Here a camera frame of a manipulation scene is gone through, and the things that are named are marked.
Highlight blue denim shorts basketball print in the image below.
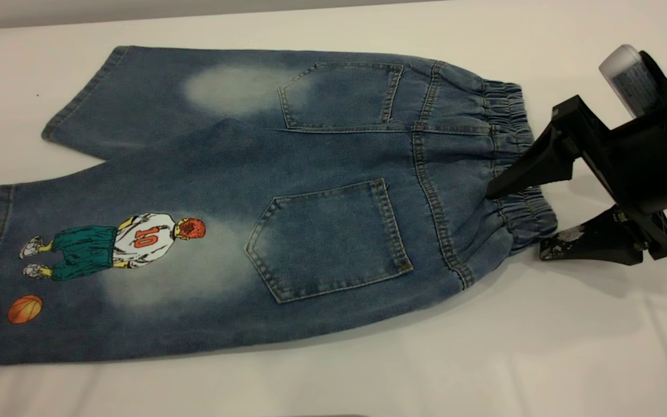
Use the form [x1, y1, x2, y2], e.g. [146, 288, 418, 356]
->
[0, 45, 559, 365]

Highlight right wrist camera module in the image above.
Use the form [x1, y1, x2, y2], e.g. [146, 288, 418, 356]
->
[599, 45, 667, 119]

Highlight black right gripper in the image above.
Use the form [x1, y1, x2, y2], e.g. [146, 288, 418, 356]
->
[486, 52, 667, 266]

